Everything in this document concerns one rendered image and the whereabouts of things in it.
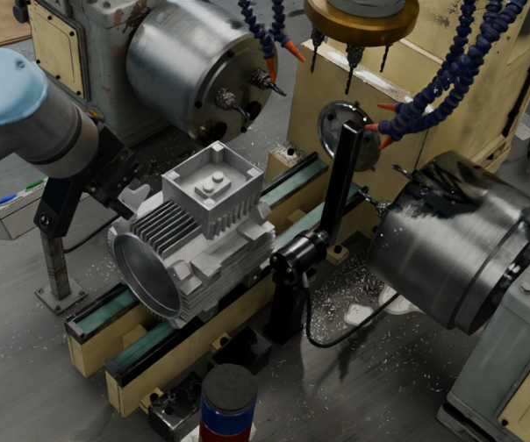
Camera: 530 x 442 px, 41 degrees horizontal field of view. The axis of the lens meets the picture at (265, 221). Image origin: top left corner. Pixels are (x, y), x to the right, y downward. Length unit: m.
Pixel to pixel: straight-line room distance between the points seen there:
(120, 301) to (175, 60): 0.45
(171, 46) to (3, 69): 0.60
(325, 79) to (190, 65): 0.25
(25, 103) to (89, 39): 0.72
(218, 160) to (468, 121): 0.49
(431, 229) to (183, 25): 0.60
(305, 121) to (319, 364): 0.49
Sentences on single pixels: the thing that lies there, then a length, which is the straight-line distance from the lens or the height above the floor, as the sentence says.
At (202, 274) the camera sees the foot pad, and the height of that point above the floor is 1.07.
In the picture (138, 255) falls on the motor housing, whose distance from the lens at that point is 1.20.
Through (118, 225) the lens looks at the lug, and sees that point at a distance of 1.10.
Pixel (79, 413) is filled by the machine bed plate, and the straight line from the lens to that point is 1.25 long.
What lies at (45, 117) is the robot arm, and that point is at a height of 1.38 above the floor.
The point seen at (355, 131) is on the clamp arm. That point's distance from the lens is 1.04.
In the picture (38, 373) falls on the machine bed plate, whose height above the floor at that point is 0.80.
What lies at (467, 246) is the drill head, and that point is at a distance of 1.10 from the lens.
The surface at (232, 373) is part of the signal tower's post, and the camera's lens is 0.79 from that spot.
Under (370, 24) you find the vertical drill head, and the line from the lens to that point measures 1.11.
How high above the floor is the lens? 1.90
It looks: 47 degrees down
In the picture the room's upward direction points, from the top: 8 degrees clockwise
